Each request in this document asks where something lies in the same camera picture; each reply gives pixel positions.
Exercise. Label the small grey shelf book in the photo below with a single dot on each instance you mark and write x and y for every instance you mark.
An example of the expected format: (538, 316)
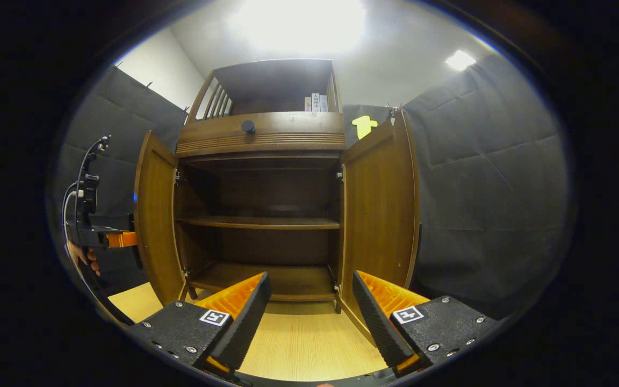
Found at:
(323, 104)

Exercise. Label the metal cloth clip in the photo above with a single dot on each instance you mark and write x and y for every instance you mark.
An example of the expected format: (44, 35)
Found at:
(394, 110)

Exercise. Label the black round drawer knob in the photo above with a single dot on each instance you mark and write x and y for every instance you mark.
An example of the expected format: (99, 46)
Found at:
(248, 127)

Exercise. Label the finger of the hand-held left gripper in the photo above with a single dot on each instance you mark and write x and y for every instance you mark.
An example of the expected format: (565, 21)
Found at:
(122, 239)

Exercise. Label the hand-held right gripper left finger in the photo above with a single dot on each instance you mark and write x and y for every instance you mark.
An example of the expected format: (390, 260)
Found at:
(245, 317)

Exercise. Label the wooden shoe cabinet door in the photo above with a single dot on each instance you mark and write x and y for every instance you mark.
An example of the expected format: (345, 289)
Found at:
(379, 215)
(153, 226)

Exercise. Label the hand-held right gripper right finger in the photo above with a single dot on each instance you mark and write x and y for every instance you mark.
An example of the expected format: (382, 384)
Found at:
(376, 322)

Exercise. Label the wooden double-door shoe cabinet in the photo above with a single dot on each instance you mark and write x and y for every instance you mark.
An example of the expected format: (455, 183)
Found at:
(277, 80)

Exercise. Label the black backdrop cloth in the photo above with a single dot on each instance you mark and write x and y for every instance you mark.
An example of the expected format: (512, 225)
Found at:
(492, 188)

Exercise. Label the small ceiling light panel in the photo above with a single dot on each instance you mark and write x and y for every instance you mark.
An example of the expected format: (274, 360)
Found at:
(460, 60)

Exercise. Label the small pink shelf book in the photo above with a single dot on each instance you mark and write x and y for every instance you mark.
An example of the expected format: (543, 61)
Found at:
(308, 104)

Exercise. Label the large ceiling light panel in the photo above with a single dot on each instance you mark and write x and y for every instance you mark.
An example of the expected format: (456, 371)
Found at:
(301, 21)

